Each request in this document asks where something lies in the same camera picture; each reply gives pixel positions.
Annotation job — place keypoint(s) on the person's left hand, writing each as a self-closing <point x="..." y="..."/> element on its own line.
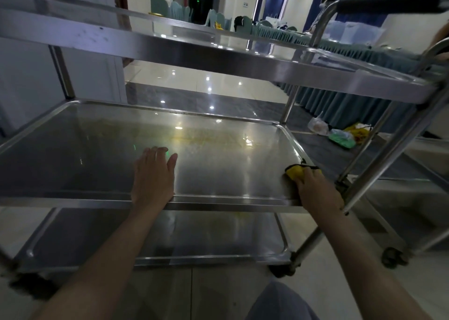
<point x="152" y="186"/>

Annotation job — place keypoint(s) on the person's right hand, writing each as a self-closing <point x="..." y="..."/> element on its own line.
<point x="319" y="191"/>

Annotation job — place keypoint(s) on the person's left thumb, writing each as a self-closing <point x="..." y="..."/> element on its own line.
<point x="172" y="163"/>

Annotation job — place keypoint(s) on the person's right fingers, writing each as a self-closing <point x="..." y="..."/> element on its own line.
<point x="308" y="174"/>

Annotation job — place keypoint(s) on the yellow cleaning sponge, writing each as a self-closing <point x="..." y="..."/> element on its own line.
<point x="294" y="170"/>

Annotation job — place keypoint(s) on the person's left forearm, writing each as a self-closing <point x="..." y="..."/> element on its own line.
<point x="105" y="263"/>

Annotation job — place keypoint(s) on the person's right forearm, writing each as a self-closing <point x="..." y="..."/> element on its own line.
<point x="364" y="263"/>

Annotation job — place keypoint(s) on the green plastic bag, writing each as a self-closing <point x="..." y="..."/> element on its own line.
<point x="342" y="139"/>

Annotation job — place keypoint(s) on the white plastic bag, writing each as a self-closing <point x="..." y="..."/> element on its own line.
<point x="318" y="125"/>

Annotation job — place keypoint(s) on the yellow plastic bag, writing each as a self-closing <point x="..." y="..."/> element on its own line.
<point x="359" y="132"/>

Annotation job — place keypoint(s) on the long table with teal skirt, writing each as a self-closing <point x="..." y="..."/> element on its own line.
<point x="333" y="95"/>

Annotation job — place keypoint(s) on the stainless steel trolley cart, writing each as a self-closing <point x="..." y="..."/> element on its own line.
<point x="396" y="190"/>
<point x="224" y="63"/>

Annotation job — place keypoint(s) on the black cart wheel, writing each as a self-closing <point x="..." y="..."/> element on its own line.
<point x="284" y="270"/>
<point x="31" y="284"/>
<point x="394" y="257"/>

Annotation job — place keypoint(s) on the person's grey trouser leg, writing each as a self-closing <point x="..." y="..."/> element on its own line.
<point x="280" y="304"/>

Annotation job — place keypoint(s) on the clear plastic storage box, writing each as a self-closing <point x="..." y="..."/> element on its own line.
<point x="354" y="32"/>

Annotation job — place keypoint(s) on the teal covered chair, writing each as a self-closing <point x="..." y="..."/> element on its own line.
<point x="180" y="11"/>
<point x="159" y="6"/>
<point x="218" y="20"/>

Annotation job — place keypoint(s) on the black bag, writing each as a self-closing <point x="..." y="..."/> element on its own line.
<point x="240" y="20"/>

